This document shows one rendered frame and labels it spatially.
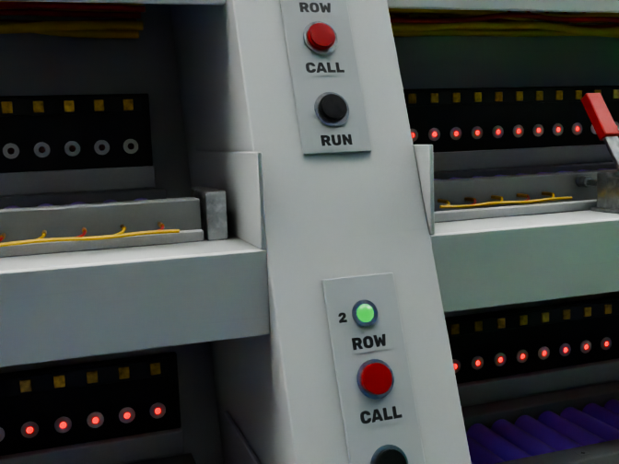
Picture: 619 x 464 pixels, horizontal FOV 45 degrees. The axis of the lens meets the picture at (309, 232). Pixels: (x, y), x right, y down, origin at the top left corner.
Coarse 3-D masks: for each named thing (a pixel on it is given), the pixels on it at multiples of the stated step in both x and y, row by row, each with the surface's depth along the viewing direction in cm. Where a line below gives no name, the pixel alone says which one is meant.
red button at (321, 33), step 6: (318, 24) 42; (324, 24) 42; (312, 30) 42; (318, 30) 42; (324, 30) 42; (330, 30) 42; (312, 36) 42; (318, 36) 42; (324, 36) 42; (330, 36) 42; (312, 42) 42; (318, 42) 42; (324, 42) 42; (330, 42) 42; (318, 48) 42; (324, 48) 42
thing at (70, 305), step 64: (0, 192) 52; (192, 192) 46; (256, 192) 38; (64, 256) 39; (128, 256) 38; (192, 256) 37; (256, 256) 38; (0, 320) 35; (64, 320) 36; (128, 320) 37; (192, 320) 38; (256, 320) 39
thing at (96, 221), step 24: (0, 216) 39; (24, 216) 40; (48, 216) 40; (72, 216) 41; (96, 216) 41; (120, 216) 41; (144, 216) 42; (168, 216) 42; (192, 216) 43; (0, 240) 38; (24, 240) 38; (48, 240) 39; (72, 240) 39
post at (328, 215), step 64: (256, 0) 42; (384, 0) 44; (192, 64) 55; (256, 64) 41; (384, 64) 43; (192, 128) 57; (256, 128) 40; (384, 128) 42; (320, 192) 40; (384, 192) 41; (320, 256) 39; (384, 256) 40; (320, 320) 38; (256, 384) 43; (320, 384) 38; (448, 384) 40; (256, 448) 44; (320, 448) 37; (448, 448) 39
